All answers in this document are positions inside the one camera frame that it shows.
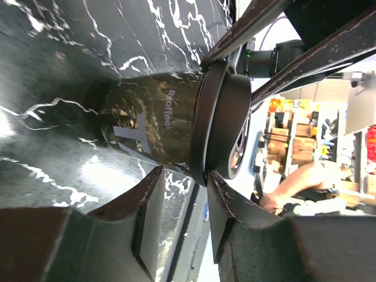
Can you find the single black cup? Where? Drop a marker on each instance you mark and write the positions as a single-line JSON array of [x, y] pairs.
[[151, 118]]

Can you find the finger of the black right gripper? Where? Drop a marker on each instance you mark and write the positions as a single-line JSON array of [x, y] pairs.
[[350, 44], [257, 16]]

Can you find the person forearm and hand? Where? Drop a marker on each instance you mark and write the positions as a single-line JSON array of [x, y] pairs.
[[312, 175]]

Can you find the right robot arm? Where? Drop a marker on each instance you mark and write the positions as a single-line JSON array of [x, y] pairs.
[[313, 21]]

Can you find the single black lid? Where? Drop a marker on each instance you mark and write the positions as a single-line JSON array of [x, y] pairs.
[[221, 123]]

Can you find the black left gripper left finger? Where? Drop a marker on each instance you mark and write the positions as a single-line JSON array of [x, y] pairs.
[[118, 241]]

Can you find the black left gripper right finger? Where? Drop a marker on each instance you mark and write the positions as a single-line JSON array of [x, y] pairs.
[[251, 244]]

